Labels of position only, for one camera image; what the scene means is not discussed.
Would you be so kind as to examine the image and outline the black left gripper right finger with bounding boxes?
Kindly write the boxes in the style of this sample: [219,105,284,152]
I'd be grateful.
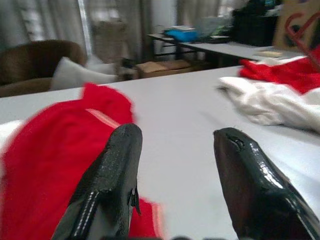
[212,127,320,240]

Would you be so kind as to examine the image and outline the pale curtain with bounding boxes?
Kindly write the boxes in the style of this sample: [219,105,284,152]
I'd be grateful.
[0,0,151,63]

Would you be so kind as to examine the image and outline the white pillow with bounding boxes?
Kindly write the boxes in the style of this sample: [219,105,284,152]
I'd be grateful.
[49,56,118,90]

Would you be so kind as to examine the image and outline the long grey table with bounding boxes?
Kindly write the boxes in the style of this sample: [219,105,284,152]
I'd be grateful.
[178,41,308,68]

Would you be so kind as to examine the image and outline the white crumpled garment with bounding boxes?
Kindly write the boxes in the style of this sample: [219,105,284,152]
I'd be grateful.
[216,76,320,133]

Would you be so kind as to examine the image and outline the flat cardboard box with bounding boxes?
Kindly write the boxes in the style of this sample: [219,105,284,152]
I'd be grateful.
[134,59,201,78]

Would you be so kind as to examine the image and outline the red polo shirt white trim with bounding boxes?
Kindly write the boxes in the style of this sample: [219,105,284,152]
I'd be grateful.
[0,82,166,240]

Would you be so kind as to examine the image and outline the black framed table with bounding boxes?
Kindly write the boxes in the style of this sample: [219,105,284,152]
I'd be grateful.
[147,33,181,60]

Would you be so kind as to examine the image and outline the plain red garment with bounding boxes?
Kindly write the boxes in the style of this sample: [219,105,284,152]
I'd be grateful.
[238,54,320,95]

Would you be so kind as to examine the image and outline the brown cardboard panel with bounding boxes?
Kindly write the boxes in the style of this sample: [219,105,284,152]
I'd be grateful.
[272,0,320,51]

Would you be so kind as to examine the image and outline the brown armchair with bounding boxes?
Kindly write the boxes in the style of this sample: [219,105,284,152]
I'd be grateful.
[0,39,87,98]

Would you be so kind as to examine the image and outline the blue plastic box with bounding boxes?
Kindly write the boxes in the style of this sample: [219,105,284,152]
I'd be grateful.
[164,27,197,42]

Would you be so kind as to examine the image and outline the black crate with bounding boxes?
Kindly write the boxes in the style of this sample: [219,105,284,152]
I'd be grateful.
[231,9,278,47]

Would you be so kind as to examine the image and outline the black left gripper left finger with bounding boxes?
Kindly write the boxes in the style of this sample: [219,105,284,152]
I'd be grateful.
[51,122,143,240]

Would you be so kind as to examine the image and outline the red plastic hanger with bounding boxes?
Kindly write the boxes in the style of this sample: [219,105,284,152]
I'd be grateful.
[284,11,320,60]

